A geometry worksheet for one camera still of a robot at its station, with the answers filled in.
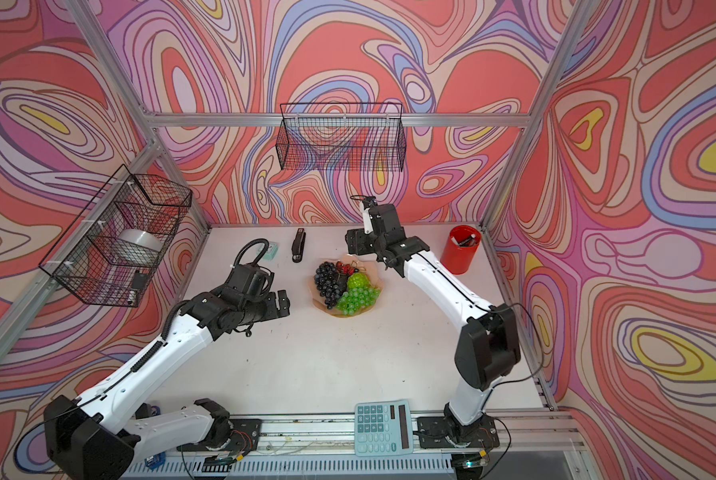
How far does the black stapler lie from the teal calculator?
0.55 meters

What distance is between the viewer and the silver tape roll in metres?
0.71

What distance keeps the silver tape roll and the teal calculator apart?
25.9 inches
